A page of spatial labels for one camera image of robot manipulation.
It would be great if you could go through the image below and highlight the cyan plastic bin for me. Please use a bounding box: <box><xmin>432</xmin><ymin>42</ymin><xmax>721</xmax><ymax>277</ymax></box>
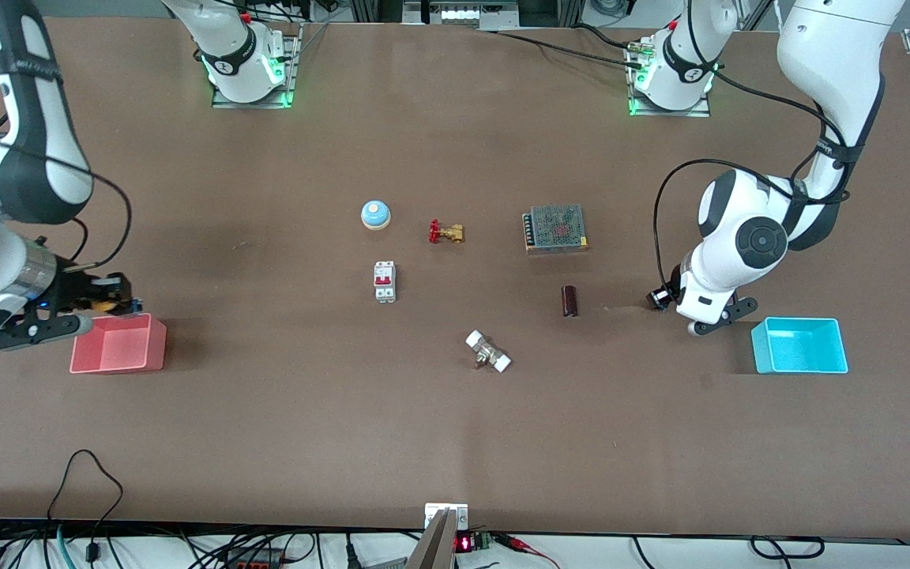
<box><xmin>750</xmin><ymin>317</ymin><xmax>849</xmax><ymax>375</ymax></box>

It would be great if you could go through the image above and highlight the aluminium frame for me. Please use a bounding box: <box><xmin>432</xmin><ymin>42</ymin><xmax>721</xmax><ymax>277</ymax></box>
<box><xmin>403</xmin><ymin>0</ymin><xmax>521</xmax><ymax>32</ymax></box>

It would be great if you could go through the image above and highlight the pink plastic bin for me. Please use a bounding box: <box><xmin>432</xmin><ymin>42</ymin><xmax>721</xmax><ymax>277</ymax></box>
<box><xmin>70</xmin><ymin>313</ymin><xmax>167</xmax><ymax>374</ymax></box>

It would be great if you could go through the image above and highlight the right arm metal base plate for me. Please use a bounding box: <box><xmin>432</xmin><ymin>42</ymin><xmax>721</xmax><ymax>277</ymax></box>
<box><xmin>212</xmin><ymin>24</ymin><xmax>299</xmax><ymax>109</ymax></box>

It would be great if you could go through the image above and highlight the red clip cable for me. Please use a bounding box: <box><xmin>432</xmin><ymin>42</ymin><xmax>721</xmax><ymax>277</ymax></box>
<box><xmin>494</xmin><ymin>533</ymin><xmax>562</xmax><ymax>569</ymax></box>

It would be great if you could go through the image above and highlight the grey metal bar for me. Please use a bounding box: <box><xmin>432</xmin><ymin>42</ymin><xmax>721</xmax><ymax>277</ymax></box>
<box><xmin>406</xmin><ymin>509</ymin><xmax>457</xmax><ymax>569</ymax></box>

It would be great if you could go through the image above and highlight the metal mesh power supply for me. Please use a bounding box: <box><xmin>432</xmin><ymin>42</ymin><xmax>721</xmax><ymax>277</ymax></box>
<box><xmin>523</xmin><ymin>205</ymin><xmax>590</xmax><ymax>254</ymax></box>

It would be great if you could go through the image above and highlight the white mounting bracket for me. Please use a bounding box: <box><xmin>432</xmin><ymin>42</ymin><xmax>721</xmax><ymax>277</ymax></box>
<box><xmin>425</xmin><ymin>503</ymin><xmax>469</xmax><ymax>530</ymax></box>

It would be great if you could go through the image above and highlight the metal fitting with white caps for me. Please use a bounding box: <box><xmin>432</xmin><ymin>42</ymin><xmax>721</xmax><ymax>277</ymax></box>
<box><xmin>465</xmin><ymin>330</ymin><xmax>513</xmax><ymax>374</ymax></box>

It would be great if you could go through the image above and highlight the looped black cable with ferrite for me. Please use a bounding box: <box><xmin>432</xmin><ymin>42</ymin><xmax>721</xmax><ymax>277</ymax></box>
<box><xmin>47</xmin><ymin>450</ymin><xmax>125</xmax><ymax>569</ymax></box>

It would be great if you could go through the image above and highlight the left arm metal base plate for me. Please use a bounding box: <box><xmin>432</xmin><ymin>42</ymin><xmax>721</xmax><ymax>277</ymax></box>
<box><xmin>627</xmin><ymin>40</ymin><xmax>713</xmax><ymax>118</ymax></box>

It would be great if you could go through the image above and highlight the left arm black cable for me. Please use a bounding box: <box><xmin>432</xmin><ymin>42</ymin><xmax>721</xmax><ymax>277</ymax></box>
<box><xmin>652</xmin><ymin>67</ymin><xmax>851</xmax><ymax>298</ymax></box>

